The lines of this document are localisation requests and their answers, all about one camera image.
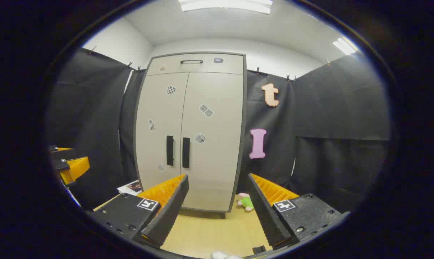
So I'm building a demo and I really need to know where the black backdrop cloth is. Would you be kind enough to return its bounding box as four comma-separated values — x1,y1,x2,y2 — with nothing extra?
46,47,392,216

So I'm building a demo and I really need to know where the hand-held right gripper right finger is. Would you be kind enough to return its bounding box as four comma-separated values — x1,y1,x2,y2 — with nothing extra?
246,173,351,251

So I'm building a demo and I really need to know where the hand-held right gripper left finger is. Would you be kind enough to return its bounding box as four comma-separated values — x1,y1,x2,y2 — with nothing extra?
87,174,189,249

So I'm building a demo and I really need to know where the grey cabinet door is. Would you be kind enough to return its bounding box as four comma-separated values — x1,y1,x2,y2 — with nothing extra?
134,72,189,196
180,72,245,212

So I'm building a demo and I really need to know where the grey double-door shoe cabinet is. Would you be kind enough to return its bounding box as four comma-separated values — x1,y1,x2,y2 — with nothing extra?
133,51,247,219

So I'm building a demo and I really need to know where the grey cabinet drawer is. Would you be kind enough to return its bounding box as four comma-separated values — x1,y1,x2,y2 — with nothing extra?
146,53,245,76

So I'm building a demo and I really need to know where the pink green plush toy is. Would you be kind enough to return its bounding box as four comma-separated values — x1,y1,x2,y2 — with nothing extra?
237,192,255,212

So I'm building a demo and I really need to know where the large ceiling light panel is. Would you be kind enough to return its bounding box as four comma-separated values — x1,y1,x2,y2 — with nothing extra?
178,0,273,15

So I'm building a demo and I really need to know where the small ceiling light panel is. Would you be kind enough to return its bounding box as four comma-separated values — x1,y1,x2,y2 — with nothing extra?
332,37,358,56

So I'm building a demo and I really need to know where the white booklet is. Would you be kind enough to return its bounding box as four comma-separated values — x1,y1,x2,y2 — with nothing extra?
117,180,144,197

